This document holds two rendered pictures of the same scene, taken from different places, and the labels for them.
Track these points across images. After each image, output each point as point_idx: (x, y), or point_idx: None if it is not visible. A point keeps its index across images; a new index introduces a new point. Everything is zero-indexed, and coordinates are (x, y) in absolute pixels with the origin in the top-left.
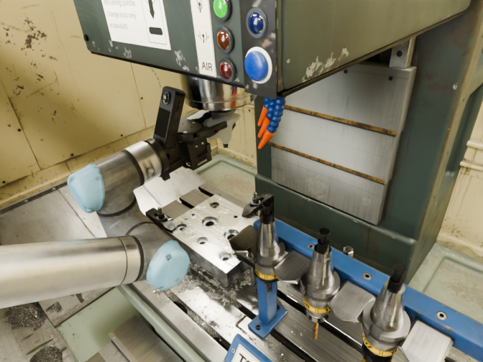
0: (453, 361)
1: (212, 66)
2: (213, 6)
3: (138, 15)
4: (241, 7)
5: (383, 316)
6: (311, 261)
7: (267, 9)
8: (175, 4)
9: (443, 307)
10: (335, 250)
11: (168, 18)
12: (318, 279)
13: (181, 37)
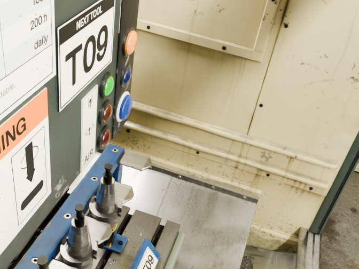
0: (31, 237)
1: (93, 149)
2: (107, 89)
3: (2, 209)
4: (118, 72)
5: (115, 199)
6: (83, 238)
7: (130, 61)
8: (63, 128)
9: (86, 176)
10: (38, 239)
11: (52, 154)
12: (90, 240)
13: (65, 159)
